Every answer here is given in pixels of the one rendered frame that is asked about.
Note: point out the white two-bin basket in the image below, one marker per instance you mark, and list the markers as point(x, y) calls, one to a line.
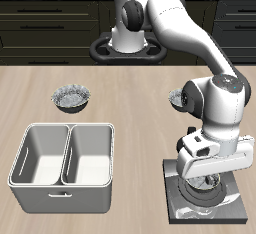
point(63, 164)

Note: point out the dark kitchen cupboards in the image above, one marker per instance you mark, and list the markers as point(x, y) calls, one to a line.
point(50, 34)

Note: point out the dark grey stove plate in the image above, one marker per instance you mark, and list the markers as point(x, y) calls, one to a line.
point(235, 204)

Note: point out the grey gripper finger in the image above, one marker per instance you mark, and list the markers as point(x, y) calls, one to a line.
point(210, 180)

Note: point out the small grey speckled bowl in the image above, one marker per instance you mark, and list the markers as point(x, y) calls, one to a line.
point(198, 184)

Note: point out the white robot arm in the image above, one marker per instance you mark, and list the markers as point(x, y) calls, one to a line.
point(186, 28)

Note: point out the flat black base plate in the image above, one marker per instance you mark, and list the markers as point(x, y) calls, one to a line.
point(100, 49)

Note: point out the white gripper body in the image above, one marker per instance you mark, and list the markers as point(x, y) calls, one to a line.
point(216, 164)

